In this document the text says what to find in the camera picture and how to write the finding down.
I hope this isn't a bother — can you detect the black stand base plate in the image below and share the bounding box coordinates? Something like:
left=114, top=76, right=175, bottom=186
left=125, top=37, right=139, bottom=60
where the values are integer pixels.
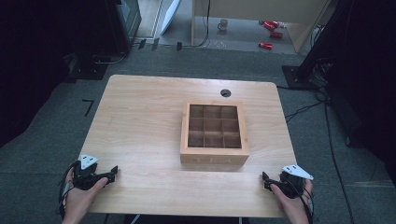
left=65, top=54, right=110, bottom=82
left=281, top=64, right=321, bottom=91

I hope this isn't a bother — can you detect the white board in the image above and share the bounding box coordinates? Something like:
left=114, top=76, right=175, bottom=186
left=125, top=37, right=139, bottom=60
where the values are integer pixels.
left=160, top=0, right=182, bottom=35

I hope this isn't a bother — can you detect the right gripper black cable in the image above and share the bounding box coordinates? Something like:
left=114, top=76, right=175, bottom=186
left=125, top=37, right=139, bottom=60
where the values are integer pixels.
left=284, top=176, right=316, bottom=224

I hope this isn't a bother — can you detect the wooden compartment box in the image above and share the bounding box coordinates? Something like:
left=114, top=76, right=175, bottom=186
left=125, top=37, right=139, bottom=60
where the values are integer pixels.
left=179, top=100, right=250, bottom=166

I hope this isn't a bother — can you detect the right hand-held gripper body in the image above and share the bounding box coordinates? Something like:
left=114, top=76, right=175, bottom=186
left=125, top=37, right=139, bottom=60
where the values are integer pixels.
left=277, top=164, right=315, bottom=200

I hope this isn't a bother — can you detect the black floor cable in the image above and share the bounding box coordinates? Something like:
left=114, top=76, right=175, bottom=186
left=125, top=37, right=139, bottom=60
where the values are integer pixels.
left=276, top=83, right=356, bottom=224

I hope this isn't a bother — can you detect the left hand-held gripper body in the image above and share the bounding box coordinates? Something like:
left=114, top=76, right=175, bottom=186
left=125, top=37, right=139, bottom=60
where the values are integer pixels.
left=72, top=153, right=110, bottom=191

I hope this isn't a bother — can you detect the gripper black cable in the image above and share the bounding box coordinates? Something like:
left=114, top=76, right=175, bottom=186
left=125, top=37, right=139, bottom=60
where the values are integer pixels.
left=284, top=176, right=316, bottom=224
left=57, top=160, right=82, bottom=219

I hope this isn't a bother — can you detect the black hanging cable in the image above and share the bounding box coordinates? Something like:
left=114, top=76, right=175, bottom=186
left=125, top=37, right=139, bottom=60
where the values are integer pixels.
left=178, top=0, right=212, bottom=50

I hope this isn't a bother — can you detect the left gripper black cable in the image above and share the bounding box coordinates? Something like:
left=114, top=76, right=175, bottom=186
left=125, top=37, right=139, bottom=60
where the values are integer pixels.
left=57, top=160, right=82, bottom=219

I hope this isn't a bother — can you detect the person's left hand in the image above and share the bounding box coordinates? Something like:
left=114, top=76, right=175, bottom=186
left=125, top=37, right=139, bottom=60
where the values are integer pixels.
left=61, top=167, right=109, bottom=224

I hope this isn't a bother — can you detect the person's right hand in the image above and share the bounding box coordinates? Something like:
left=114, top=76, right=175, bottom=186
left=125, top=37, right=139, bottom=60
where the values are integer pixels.
left=269, top=179, right=314, bottom=224

